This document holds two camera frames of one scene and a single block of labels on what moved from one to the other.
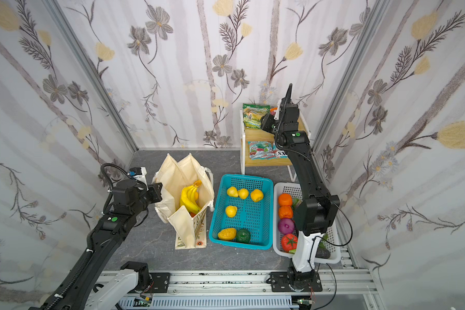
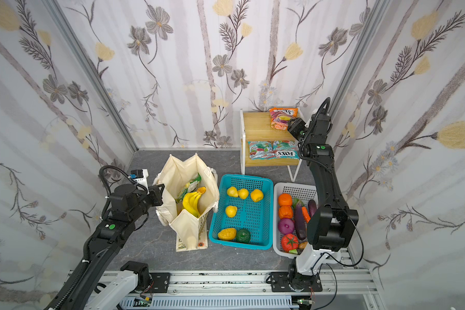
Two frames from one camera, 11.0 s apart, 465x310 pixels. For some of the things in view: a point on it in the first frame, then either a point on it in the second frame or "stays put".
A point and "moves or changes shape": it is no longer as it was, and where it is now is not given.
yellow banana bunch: x=189 y=197 moves or changes shape
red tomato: x=289 y=242 stays put
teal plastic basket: x=242 y=211 stays put
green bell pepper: x=243 y=236 stays put
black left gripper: x=154 y=192 stays put
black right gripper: x=287 y=117 to x=294 y=128
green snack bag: x=253 y=113 to x=191 y=186
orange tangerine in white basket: x=285 y=199 stays put
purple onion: x=286 y=226 stays put
